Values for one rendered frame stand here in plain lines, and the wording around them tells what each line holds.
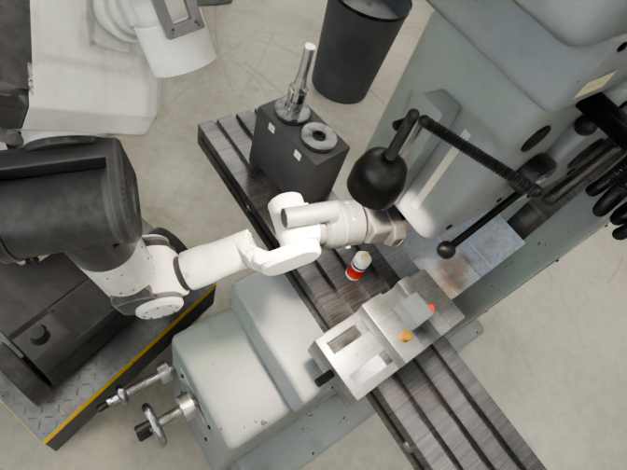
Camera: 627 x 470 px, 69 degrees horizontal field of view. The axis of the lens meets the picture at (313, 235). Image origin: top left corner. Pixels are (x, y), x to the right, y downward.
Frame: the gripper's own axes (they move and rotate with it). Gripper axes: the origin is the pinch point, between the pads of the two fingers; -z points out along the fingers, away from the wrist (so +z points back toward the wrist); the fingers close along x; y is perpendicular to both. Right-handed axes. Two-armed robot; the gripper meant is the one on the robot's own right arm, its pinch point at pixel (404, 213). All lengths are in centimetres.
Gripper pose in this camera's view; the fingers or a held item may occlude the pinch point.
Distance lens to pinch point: 91.6
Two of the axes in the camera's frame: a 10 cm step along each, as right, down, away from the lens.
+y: -2.4, 5.3, 8.1
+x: -3.2, -8.4, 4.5
